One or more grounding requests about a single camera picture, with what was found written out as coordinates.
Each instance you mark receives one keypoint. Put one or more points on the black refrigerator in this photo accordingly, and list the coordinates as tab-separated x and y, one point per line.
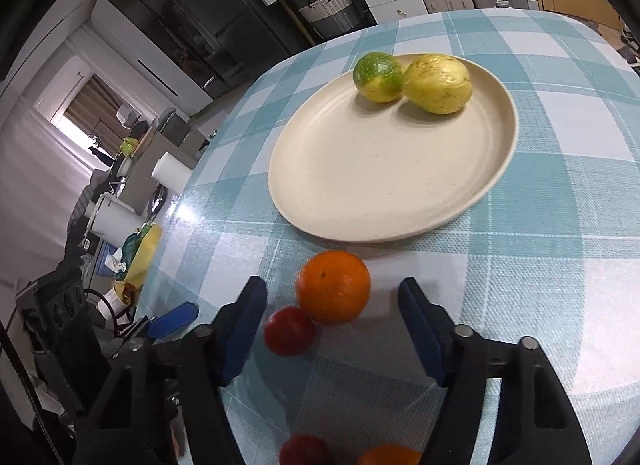
215	15

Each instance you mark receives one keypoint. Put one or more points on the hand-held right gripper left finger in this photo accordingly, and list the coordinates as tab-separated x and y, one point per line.
244	332

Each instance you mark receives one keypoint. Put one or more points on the red tomato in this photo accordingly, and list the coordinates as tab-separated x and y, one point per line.
305	451
289	331

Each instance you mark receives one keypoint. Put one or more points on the teal checked tablecloth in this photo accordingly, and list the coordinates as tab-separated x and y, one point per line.
550	205

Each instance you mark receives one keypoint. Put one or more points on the white kettle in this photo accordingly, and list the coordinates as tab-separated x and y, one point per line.
115	219

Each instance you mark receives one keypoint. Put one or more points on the green and yellow citrus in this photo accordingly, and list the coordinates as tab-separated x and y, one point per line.
377	76

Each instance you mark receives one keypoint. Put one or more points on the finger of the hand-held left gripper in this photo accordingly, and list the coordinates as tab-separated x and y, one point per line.
172	321

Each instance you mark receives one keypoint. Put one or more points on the orange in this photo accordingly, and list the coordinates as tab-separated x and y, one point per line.
390	456
334	287

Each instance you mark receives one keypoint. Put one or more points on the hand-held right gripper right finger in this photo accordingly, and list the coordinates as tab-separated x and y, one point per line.
424	332

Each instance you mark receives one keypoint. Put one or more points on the white paper towel roll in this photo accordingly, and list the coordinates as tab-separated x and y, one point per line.
170	171

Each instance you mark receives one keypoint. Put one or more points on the yellow plastic bag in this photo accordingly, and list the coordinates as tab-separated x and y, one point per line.
145	255

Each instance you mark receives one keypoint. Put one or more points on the brown curtain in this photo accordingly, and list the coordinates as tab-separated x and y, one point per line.
92	107

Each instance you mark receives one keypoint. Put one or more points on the beige round plate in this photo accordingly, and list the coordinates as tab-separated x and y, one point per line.
390	165

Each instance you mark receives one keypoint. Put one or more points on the wicker basket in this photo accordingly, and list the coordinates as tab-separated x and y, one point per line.
331	12

